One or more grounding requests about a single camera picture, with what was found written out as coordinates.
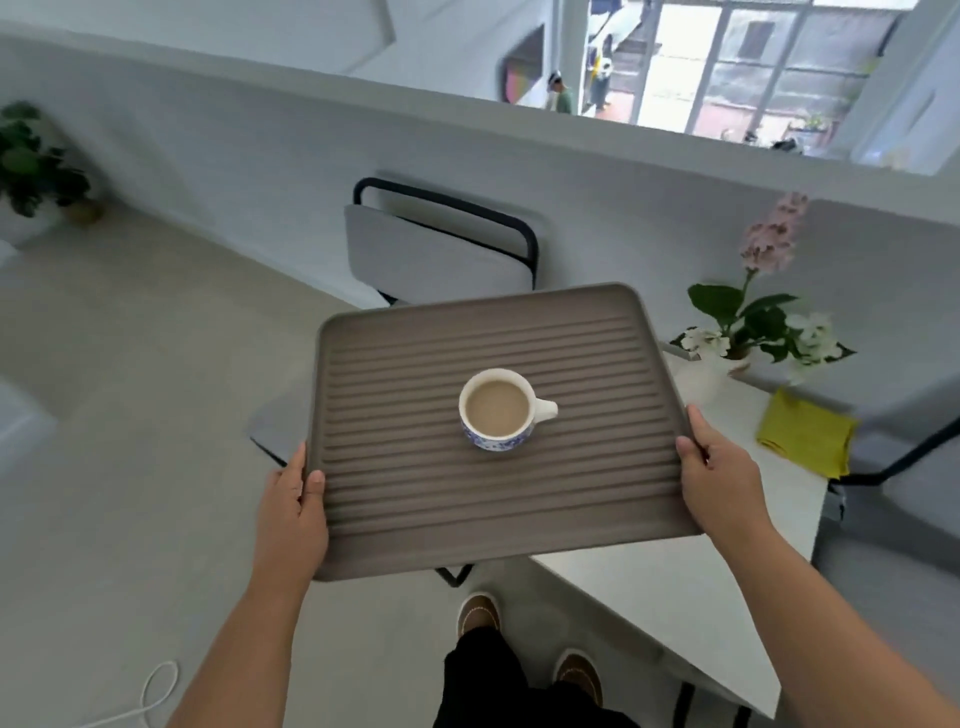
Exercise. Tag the pink flower stem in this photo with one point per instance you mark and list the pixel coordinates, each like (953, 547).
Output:
(772, 236)

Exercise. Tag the grey chair back cushion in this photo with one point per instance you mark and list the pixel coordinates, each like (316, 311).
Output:
(427, 255)

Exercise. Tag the person's left hand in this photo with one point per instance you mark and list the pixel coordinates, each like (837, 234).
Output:
(292, 525)

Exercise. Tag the person's right hand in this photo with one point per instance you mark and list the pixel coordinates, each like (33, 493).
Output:
(727, 495)

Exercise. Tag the large glass window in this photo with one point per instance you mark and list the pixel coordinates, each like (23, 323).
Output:
(682, 60)

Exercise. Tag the yellow cloth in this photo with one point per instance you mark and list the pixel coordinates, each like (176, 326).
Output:
(806, 435)

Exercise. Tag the person's black trousers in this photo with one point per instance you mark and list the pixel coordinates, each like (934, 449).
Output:
(487, 690)

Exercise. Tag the colourful wall picture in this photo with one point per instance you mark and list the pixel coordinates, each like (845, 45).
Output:
(517, 79)

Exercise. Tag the person's left forearm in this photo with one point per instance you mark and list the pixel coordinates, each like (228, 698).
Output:
(240, 660)

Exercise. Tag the green potted floor plant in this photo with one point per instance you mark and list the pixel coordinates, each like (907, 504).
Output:
(30, 165)

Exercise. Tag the white blue-patterned cup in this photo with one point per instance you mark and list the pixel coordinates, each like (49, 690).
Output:
(495, 409)

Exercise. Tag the grey ribbed tray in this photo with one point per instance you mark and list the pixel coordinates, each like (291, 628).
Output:
(412, 450)

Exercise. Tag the person's right forearm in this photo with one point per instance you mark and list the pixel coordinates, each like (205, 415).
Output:
(825, 637)

